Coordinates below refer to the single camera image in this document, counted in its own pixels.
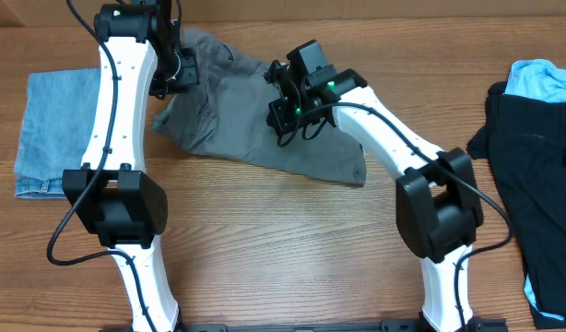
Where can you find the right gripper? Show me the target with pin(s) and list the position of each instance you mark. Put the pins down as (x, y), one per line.
(279, 113)

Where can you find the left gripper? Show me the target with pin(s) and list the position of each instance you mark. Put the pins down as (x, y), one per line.
(191, 77)

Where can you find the grey shorts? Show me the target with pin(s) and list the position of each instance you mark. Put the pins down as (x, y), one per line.
(224, 116)

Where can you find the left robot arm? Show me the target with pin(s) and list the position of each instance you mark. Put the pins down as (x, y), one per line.
(141, 56)

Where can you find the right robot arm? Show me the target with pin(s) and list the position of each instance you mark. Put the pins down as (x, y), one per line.
(437, 211)

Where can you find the folded blue denim jeans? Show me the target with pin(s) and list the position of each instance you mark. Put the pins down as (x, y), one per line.
(54, 134)

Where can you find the black garment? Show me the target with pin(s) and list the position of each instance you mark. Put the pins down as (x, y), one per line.
(524, 141)

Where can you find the light blue garment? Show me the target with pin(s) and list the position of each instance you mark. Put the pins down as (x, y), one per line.
(537, 79)

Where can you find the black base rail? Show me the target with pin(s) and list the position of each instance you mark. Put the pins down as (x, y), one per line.
(310, 326)

